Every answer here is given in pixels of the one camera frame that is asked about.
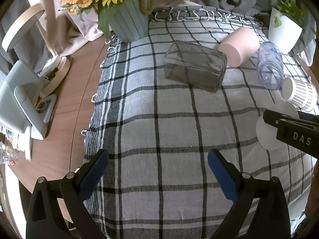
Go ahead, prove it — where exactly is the patterned white paper cup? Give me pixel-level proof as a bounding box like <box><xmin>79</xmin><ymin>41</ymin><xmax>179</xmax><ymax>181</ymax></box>
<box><xmin>282</xmin><ymin>77</ymin><xmax>317</xmax><ymax>112</ymax></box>

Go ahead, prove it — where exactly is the clear blue plastic cup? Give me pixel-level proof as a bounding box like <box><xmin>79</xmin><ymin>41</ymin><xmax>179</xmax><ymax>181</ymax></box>
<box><xmin>257</xmin><ymin>42</ymin><xmax>284</xmax><ymax>90</ymax></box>

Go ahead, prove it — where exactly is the pink cup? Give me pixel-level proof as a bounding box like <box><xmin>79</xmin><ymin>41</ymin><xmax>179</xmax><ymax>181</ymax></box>
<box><xmin>218</xmin><ymin>27</ymin><xmax>260</xmax><ymax>68</ymax></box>

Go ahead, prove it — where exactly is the square smoky glass cup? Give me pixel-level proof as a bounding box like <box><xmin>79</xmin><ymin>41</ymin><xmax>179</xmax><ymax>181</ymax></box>
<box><xmin>163</xmin><ymin>40</ymin><xmax>227</xmax><ymax>92</ymax></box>

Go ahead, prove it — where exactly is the white plant pot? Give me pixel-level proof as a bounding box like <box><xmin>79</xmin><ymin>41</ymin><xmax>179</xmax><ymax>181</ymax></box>
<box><xmin>268</xmin><ymin>8</ymin><xmax>302</xmax><ymax>54</ymax></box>

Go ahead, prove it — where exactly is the black white checkered cloth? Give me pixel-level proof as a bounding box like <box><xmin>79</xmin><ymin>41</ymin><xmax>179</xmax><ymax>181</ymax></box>
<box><xmin>84</xmin><ymin>7</ymin><xmax>316</xmax><ymax>238</ymax></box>

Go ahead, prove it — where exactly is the round wooden mirror stand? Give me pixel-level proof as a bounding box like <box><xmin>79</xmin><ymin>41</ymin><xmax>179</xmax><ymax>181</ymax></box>
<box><xmin>1</xmin><ymin>3</ymin><xmax>71</xmax><ymax>97</ymax></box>

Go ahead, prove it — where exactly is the pink beige fabric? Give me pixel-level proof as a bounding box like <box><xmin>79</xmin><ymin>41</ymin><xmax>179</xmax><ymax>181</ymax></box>
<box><xmin>34</xmin><ymin>0</ymin><xmax>175</xmax><ymax>58</ymax></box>

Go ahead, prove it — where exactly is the light blue flower pot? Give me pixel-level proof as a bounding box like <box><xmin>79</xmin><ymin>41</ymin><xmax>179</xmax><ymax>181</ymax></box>
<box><xmin>110</xmin><ymin>0</ymin><xmax>153</xmax><ymax>43</ymax></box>

